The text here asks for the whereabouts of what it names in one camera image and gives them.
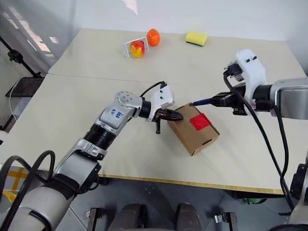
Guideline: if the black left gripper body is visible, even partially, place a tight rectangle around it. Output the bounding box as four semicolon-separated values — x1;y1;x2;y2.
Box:
151;108;170;123

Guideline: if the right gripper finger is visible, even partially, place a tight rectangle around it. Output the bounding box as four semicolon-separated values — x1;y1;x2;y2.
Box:
209;99;234;108
211;92;233;102

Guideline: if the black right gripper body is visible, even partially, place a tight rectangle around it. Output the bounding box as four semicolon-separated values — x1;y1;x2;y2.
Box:
231;84;248;116

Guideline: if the brown cardboard box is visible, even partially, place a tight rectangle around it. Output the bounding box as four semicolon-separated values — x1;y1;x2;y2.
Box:
167;103;220;157

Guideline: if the red tape patch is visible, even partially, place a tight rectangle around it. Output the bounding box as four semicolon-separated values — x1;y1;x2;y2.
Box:
189;114;211;131

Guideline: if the yellow green sponge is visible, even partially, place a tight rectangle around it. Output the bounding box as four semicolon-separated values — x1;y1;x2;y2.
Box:
185;30;208;47

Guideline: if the red yellow apple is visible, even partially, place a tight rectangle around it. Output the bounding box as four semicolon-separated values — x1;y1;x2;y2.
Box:
129;40;146;59

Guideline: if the orange fruit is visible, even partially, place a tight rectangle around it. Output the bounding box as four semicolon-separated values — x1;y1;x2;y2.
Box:
146;28;161;47

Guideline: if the green object under table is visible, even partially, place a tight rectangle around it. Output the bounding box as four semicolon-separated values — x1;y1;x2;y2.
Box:
244;197;268;205

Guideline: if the dark rounded shape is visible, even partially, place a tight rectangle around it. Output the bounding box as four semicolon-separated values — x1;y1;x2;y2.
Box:
115;203;148;231
176;203;202;231

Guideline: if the pink torn paper scrap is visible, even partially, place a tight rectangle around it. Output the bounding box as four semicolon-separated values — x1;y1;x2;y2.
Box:
123;0;140;15

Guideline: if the black tripod stand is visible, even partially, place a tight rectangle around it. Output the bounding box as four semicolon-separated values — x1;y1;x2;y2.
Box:
0;35;45;79

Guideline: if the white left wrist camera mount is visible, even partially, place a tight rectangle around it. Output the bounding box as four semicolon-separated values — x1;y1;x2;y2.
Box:
149;85;175;121

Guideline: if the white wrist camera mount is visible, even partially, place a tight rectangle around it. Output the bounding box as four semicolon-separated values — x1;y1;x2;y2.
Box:
149;85;175;121
223;49;267;109

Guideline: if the black left wrist camera cable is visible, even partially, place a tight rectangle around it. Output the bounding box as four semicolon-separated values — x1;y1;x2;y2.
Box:
140;81;168;98

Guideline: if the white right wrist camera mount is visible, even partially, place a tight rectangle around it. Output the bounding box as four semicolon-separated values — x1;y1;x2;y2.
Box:
223;49;267;109

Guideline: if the thick black right camera cable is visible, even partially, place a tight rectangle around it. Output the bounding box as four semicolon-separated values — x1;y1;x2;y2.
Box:
223;71;296;211

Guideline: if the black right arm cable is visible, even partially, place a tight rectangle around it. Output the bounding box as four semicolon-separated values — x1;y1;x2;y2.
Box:
255;100;289;180

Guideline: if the metal bracket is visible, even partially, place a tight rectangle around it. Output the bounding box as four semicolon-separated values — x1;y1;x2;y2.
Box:
214;211;238;231
84;206;104;231

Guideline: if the black square base plate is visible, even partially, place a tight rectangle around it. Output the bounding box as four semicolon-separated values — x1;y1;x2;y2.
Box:
5;77;45;98

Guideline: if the black left shoulder cable loop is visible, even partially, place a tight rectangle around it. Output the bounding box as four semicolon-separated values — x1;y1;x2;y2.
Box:
0;150;56;217

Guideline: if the thin white cable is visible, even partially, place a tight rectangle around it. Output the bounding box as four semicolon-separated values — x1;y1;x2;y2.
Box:
9;78;20;121

